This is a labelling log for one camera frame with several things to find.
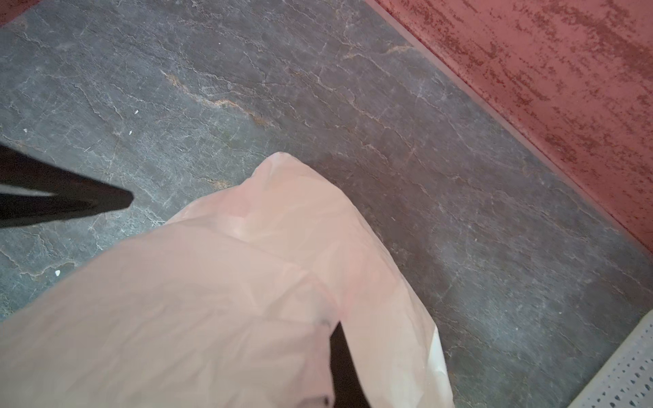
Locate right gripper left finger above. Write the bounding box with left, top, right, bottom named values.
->
left=1, top=146, right=134, bottom=229

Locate white plastic bag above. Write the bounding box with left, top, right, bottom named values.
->
left=1, top=152, right=453, bottom=407

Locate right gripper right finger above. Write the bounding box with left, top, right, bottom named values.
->
left=330, top=323, right=371, bottom=408

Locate white perforated plastic basket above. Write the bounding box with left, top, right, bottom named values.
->
left=570, top=313, right=653, bottom=408

